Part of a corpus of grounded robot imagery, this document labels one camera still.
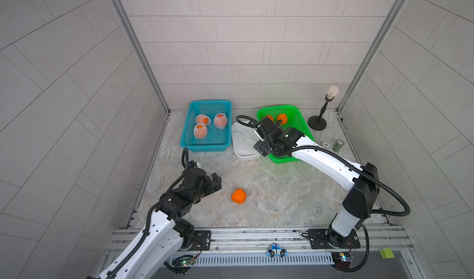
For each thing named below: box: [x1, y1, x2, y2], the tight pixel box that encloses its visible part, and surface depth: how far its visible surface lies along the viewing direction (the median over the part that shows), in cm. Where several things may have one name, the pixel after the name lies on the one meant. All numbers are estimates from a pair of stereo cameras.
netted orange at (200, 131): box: [193, 122, 208, 140], surface depth 101 cm
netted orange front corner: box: [230, 187, 247, 205], surface depth 79 cm
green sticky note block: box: [378, 248, 395, 259], surface depth 68 cm
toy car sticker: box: [266, 241, 289, 258], surface depth 69 cm
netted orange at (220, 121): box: [213, 112, 228, 130], surface depth 104 cm
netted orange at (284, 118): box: [277, 113, 288, 126], surface depth 107 cm
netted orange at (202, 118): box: [195, 113, 212, 126], surface depth 107 cm
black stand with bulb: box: [307, 85, 339, 131], surface depth 110 cm
